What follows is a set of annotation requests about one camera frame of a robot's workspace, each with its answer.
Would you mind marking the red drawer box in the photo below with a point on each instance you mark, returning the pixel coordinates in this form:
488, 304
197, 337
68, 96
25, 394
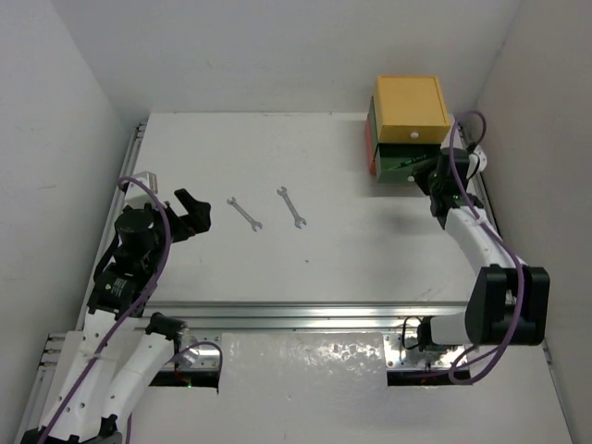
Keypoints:
370, 144

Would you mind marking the aluminium rail frame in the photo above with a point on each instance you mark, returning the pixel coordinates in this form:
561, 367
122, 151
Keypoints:
371, 256

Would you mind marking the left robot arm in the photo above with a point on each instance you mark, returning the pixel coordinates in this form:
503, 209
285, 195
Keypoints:
101, 387

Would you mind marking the green black screwdriver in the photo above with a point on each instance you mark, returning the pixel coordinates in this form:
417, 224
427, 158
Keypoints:
411, 162

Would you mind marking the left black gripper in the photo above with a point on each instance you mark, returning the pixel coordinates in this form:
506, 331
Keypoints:
180, 222

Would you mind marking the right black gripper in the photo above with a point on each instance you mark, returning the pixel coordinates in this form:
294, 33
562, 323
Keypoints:
421, 173

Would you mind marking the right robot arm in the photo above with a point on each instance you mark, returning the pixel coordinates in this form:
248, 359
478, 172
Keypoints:
509, 302

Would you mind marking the silver combination wrench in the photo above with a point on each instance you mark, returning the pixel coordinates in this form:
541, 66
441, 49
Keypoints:
299, 221

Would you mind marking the silver open-end wrench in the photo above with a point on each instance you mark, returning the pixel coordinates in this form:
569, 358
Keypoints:
255, 225

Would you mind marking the white front cover panel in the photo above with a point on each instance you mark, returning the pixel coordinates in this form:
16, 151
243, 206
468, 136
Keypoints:
333, 388

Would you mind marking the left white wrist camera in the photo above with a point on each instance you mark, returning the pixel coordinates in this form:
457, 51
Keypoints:
134, 195

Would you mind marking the green drawer box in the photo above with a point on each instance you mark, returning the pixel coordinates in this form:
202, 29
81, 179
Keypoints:
393, 162

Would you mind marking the yellow drawer box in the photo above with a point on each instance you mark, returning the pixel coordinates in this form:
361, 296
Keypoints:
410, 110

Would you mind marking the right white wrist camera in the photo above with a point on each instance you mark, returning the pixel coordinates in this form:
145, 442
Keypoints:
477, 160

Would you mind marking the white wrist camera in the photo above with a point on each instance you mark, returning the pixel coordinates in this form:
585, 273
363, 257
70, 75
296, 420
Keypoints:
477, 160
134, 195

